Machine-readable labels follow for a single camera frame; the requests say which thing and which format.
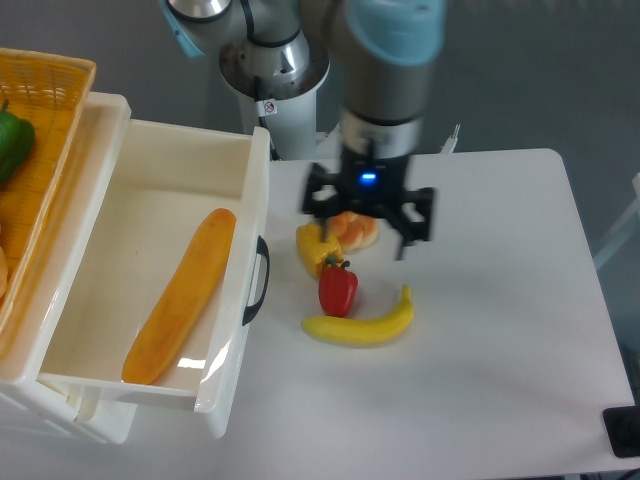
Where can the black device at edge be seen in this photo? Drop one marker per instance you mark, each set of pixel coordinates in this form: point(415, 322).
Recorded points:
point(622, 426)

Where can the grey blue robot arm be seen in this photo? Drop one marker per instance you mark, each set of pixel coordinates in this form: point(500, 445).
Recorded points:
point(387, 48)

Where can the white frame at right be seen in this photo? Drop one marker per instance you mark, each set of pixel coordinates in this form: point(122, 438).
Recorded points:
point(621, 230)

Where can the long orange bread loaf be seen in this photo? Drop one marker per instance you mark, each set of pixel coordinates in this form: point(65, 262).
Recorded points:
point(185, 296)

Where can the braided bread roll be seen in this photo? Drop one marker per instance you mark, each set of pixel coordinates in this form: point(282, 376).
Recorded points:
point(354, 231)

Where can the black drawer handle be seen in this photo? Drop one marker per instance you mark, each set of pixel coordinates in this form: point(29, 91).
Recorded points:
point(259, 282)

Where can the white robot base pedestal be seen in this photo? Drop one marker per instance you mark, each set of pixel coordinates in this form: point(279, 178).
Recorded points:
point(276, 89)

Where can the yellow banana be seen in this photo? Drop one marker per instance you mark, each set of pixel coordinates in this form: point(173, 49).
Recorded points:
point(363, 332)

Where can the green bell pepper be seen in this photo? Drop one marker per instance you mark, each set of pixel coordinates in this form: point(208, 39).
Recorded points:
point(17, 142)

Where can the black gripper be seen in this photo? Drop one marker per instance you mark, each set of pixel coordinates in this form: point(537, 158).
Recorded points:
point(373, 187)

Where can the open white upper drawer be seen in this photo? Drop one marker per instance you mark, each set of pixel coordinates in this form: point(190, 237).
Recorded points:
point(166, 180)

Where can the yellow bell pepper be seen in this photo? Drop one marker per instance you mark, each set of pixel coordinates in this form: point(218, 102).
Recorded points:
point(314, 247)

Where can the yellow woven plastic basket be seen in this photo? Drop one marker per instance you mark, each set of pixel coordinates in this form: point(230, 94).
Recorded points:
point(49, 91)

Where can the red bell pepper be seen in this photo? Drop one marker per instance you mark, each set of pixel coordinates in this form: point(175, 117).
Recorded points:
point(337, 287)

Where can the white plastic drawer cabinet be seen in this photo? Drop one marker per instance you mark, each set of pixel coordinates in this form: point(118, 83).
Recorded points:
point(37, 395)

